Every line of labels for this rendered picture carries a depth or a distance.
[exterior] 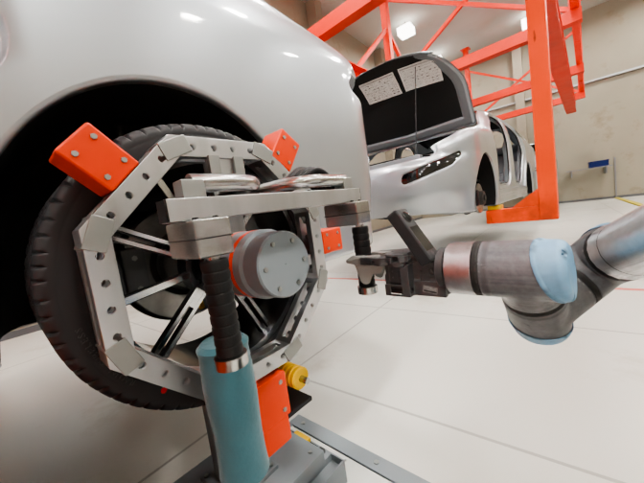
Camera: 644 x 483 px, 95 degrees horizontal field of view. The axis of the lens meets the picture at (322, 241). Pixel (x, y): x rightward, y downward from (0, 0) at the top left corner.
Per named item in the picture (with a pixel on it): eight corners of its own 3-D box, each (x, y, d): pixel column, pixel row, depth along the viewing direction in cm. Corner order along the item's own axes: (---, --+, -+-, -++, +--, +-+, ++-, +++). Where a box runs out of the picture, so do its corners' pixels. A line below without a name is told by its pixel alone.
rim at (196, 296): (229, 165, 100) (31, 195, 64) (273, 147, 84) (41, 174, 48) (270, 300, 110) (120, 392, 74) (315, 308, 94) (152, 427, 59)
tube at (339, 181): (294, 200, 78) (288, 159, 77) (353, 189, 65) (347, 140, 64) (236, 205, 66) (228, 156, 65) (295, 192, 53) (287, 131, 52)
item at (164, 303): (246, 268, 104) (192, 188, 91) (260, 268, 99) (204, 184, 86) (170, 340, 85) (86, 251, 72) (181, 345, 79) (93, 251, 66)
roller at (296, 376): (252, 359, 99) (249, 343, 98) (316, 385, 79) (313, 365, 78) (238, 368, 95) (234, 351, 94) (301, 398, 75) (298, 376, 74)
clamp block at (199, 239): (204, 252, 46) (198, 218, 45) (236, 252, 40) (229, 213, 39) (171, 260, 42) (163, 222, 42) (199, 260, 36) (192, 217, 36)
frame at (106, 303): (320, 329, 93) (294, 152, 87) (336, 332, 88) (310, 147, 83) (117, 446, 53) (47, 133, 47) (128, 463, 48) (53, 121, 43)
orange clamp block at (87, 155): (127, 171, 56) (78, 133, 51) (141, 162, 51) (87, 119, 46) (102, 198, 53) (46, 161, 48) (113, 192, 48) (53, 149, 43)
